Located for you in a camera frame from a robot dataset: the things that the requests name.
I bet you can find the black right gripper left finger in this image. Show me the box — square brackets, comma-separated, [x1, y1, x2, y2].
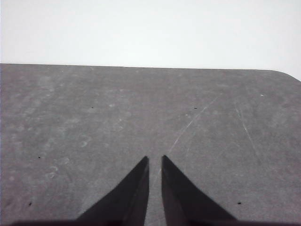
[75, 155, 150, 226]

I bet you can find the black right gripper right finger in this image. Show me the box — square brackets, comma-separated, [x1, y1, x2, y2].
[161, 154, 238, 226]

